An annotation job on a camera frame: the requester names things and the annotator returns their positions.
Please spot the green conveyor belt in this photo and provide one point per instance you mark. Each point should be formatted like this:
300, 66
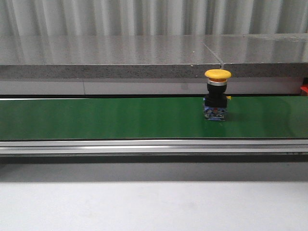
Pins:
137, 118

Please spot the red plastic part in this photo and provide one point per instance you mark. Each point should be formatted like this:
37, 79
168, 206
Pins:
304, 87

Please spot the aluminium conveyor side rail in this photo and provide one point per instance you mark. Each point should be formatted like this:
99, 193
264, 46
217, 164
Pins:
165, 147

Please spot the yellow mushroom push button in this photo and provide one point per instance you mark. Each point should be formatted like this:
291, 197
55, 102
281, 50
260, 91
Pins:
215, 102

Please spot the grey stone slab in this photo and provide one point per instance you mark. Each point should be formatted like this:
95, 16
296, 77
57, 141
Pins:
98, 57

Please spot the white curtain backdrop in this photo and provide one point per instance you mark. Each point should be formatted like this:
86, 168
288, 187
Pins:
152, 17

